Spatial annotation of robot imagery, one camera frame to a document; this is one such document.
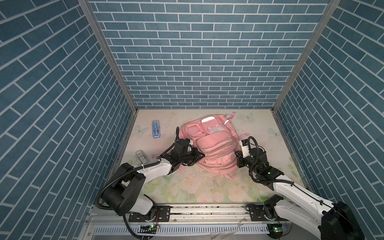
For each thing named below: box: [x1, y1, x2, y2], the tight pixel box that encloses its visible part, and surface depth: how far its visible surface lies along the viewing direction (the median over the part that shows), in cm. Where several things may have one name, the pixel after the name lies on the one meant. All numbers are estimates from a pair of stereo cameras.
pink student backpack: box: [179, 112, 250, 179], surface depth 90 cm
